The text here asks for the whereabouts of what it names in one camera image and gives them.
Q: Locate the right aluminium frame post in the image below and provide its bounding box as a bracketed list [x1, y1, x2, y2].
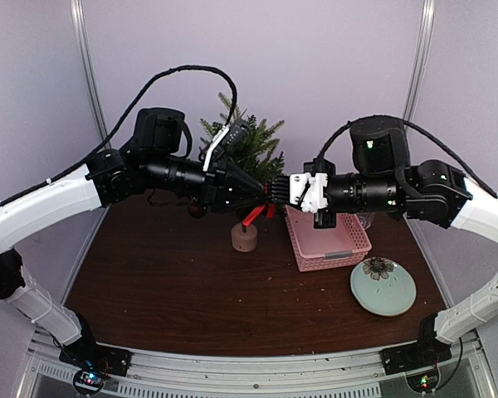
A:
[403, 0, 436, 120]

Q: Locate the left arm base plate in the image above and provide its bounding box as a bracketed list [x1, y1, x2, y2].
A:
[58, 337, 132, 376]

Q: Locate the right green circuit board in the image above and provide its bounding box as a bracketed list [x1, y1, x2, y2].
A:
[406, 371, 440, 394]

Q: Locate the clear drinking glass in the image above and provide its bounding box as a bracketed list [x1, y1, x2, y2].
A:
[357, 212, 375, 230]

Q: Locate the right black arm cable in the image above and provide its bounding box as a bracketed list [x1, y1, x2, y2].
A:
[317, 118, 498, 200]

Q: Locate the green circuit board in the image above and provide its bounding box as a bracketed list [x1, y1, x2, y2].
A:
[406, 371, 440, 394]
[72, 370, 107, 395]

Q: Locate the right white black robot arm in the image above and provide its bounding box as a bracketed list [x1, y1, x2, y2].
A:
[290, 115, 498, 244]

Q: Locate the front aluminium rail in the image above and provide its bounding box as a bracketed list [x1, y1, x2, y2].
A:
[24, 323, 491, 398]

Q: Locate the round wooden tree base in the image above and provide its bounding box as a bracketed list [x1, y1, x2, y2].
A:
[231, 223, 257, 252]

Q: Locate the left aluminium frame post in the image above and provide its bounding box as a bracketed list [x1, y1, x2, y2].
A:
[70, 0, 108, 140]

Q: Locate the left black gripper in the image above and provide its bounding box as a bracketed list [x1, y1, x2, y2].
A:
[144, 152, 268, 214]

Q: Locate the red satin ribbon bow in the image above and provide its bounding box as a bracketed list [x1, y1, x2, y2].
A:
[242, 200, 276, 228]

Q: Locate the dark red bauble ornament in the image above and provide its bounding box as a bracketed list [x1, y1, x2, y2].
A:
[188, 201, 208, 219]

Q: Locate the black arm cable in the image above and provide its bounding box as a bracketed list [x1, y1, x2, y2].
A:
[0, 64, 238, 212]
[317, 118, 498, 200]

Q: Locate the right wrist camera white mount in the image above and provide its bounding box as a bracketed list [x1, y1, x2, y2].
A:
[266, 172, 329, 213]

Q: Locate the pink plastic basket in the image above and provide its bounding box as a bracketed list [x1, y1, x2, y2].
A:
[286, 206, 372, 272]

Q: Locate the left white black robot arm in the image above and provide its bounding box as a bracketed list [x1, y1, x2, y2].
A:
[0, 108, 266, 368]

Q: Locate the left green circuit board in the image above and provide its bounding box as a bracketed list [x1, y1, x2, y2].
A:
[72, 370, 107, 395]

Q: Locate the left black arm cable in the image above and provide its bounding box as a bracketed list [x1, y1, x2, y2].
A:
[0, 64, 238, 212]

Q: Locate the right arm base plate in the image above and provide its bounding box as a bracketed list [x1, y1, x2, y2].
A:
[380, 340, 452, 376]

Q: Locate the small green christmas tree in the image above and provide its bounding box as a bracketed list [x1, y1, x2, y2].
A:
[199, 92, 285, 183]

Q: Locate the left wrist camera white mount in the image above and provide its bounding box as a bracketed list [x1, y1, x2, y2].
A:
[202, 118, 248, 172]

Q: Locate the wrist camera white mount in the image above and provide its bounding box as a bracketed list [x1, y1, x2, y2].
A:
[202, 118, 248, 172]
[266, 172, 329, 213]

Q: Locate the pale green flower plate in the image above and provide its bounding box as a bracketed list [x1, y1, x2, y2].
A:
[349, 257, 417, 317]

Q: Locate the aluminium frame post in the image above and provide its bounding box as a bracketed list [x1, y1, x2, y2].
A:
[403, 0, 436, 120]
[70, 0, 108, 140]

